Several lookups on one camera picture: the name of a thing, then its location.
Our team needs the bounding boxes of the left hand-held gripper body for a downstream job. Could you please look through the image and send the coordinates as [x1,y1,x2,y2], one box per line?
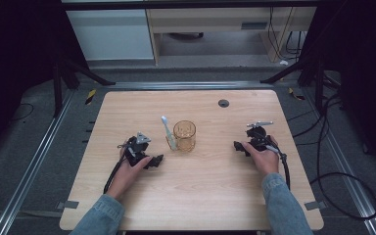
[117,131,153,166]

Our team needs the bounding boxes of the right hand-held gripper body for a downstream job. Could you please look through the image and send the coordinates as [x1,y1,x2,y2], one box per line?
[245,120,274,153]

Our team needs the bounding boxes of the white toothbrush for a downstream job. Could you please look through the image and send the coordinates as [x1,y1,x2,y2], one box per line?
[160,115,178,152]

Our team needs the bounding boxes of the amber glass mug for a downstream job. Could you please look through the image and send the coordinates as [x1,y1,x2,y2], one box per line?
[164,119,198,153]

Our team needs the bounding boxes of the person's right hand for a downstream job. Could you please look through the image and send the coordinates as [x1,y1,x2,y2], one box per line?
[240,134,280,178]

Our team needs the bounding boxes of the person's left hand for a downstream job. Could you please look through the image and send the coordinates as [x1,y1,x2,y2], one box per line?
[105,145,153,201]

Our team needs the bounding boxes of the yellow black tape strip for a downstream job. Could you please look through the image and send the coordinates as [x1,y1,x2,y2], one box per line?
[287,86,306,102]
[84,88,98,106]

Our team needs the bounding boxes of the black metal stand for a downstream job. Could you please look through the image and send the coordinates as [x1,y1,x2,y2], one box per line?
[259,53,328,115]
[52,48,117,119]

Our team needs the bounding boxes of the grey tape piece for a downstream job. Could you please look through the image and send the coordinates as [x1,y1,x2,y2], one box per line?
[56,200,80,211]
[304,200,328,212]

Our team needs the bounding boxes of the grey desk label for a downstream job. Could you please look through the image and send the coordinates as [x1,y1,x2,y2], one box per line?
[241,21,269,31]

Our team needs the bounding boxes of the white cabinet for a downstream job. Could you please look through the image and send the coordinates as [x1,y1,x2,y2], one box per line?
[66,9,155,62]

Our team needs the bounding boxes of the black round base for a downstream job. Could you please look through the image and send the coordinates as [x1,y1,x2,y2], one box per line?
[168,31,206,42]

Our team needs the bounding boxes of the black curtain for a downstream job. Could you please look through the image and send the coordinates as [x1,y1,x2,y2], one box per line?
[0,0,90,158]
[298,0,376,182]

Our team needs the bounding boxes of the left hand-held gripper black cable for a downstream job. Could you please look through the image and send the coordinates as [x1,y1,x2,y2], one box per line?
[103,153,127,195]

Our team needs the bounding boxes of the hand-held gripper black cable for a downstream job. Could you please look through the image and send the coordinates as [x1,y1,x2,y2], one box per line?
[264,142,292,191]
[103,153,127,195]

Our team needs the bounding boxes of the right hand-held gripper black cable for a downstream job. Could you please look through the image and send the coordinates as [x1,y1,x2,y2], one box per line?
[264,142,292,191]

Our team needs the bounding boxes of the branching black floor cables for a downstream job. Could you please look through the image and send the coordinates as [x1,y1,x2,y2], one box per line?
[286,93,345,147]

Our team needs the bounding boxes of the looped black floor cable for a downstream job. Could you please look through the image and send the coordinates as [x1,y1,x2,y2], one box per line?
[308,92,376,220]

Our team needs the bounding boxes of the short aluminium floor rail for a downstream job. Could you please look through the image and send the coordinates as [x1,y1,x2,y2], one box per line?
[105,80,274,92]

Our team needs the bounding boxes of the long aluminium floor rail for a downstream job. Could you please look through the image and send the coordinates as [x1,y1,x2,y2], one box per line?
[0,89,76,235]
[303,87,376,235]

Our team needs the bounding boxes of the black hanging cables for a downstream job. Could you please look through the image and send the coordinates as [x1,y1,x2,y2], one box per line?
[268,7,304,62]

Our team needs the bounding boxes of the thin black floor cable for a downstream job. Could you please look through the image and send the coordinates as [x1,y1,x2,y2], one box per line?
[9,102,35,123]

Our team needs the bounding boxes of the black metal frame bar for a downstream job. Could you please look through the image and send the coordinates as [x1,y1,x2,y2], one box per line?
[60,0,321,11]

